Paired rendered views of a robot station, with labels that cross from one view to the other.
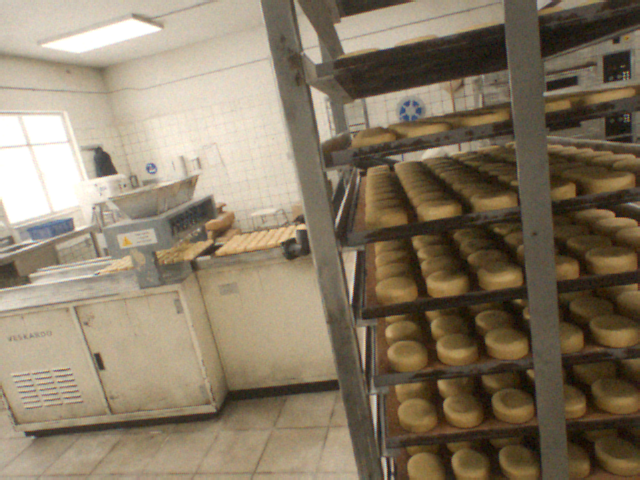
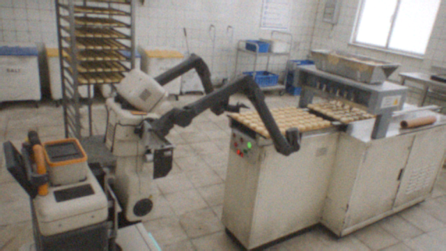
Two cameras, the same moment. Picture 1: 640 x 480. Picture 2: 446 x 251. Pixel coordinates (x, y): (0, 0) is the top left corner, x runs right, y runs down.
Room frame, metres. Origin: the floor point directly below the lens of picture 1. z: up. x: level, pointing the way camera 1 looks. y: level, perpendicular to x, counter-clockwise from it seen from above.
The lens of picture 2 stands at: (3.66, -1.44, 1.63)
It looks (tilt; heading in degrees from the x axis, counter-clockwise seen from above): 21 degrees down; 136
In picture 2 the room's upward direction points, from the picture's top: 6 degrees clockwise
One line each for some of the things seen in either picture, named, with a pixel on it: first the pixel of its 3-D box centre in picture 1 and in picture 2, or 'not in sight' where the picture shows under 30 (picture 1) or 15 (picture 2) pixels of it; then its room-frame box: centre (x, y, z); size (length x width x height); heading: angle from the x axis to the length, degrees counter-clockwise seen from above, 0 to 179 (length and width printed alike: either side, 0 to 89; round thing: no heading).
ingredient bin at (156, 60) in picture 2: not in sight; (160, 73); (-0.89, 1.41, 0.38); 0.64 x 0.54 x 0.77; 164
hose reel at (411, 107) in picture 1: (413, 136); not in sight; (6.17, -1.51, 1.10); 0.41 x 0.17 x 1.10; 76
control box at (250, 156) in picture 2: not in sight; (242, 146); (2.36, -0.01, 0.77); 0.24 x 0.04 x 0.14; 171
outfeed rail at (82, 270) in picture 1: (171, 255); (364, 120); (2.66, 0.93, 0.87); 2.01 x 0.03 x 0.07; 81
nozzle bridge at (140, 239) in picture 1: (172, 237); (342, 98); (2.50, 0.85, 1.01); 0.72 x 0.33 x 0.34; 171
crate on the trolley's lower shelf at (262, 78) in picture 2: not in sight; (260, 79); (-0.34, 3.18, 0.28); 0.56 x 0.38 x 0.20; 84
